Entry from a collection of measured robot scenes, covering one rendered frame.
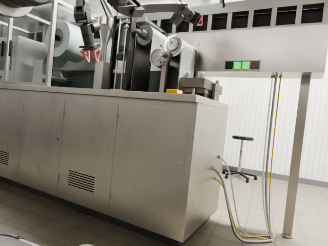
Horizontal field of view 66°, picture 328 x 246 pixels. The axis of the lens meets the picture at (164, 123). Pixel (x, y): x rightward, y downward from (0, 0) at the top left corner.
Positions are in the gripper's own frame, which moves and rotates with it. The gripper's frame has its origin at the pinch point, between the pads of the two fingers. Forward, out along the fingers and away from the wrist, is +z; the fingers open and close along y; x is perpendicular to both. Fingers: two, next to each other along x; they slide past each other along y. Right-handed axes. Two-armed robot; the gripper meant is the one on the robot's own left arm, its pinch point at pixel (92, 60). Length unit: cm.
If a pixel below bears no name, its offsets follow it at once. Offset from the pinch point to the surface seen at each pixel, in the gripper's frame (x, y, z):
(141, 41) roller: -51, -6, 1
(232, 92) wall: -262, -42, 127
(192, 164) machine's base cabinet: 15, -62, 51
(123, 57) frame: -32.7, -0.1, 7.6
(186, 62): -48, -40, 14
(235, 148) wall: -219, -56, 203
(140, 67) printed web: -50, -2, 20
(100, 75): -48, 35, 27
